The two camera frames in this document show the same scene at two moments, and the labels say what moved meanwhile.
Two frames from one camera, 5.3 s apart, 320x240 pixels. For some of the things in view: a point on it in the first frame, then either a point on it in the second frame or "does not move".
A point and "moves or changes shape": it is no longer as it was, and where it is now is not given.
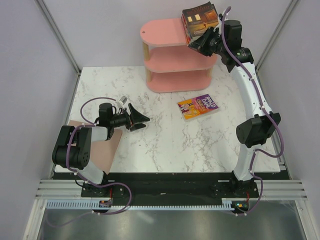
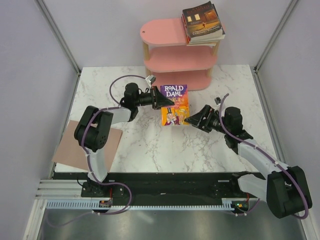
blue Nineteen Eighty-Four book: [189, 33] moves or changes shape
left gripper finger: [136, 116] -> [158, 100]
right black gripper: [200, 44] -> [196, 120]
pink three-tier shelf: [171, 64] does not move
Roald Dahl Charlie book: [197, 107] -> [175, 114]
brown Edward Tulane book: [199, 18] does not move
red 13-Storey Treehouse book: [185, 29] does not move
